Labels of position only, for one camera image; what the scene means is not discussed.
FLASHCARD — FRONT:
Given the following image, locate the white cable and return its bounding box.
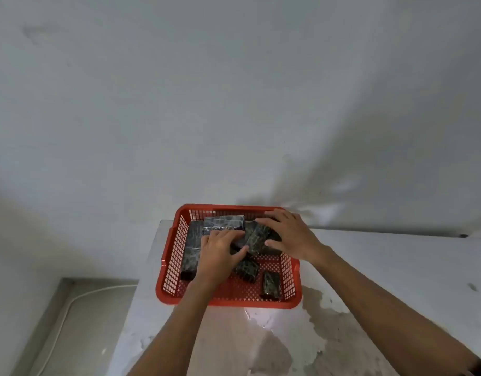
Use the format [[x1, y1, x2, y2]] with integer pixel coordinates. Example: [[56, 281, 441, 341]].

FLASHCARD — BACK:
[[36, 284, 139, 376]]

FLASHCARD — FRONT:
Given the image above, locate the pile of black wrapped packets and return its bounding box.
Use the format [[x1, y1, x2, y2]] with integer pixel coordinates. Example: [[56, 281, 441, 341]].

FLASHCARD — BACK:
[[180, 215, 283, 301]]

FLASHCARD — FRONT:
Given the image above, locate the person's left hand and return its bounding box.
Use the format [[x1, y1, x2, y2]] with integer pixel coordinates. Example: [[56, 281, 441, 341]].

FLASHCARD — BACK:
[[193, 228, 250, 289]]

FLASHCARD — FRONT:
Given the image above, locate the black foil-wrapped bar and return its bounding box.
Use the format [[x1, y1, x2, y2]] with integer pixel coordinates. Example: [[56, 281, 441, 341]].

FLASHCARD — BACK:
[[244, 222, 283, 256]]

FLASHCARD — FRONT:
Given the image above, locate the red plastic mesh basket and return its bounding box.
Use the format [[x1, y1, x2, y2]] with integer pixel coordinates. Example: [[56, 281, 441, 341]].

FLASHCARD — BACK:
[[155, 203, 303, 310]]

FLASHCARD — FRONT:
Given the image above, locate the person's left forearm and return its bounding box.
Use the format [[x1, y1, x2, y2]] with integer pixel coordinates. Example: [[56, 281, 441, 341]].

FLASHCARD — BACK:
[[126, 280, 225, 376]]

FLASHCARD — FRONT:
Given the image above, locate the person's right forearm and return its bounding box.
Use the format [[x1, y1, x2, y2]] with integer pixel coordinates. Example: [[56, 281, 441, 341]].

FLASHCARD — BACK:
[[310, 246, 481, 376]]

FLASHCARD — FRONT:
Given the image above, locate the person's right hand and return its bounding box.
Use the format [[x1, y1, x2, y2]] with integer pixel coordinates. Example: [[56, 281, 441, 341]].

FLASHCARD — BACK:
[[255, 208, 329, 265]]

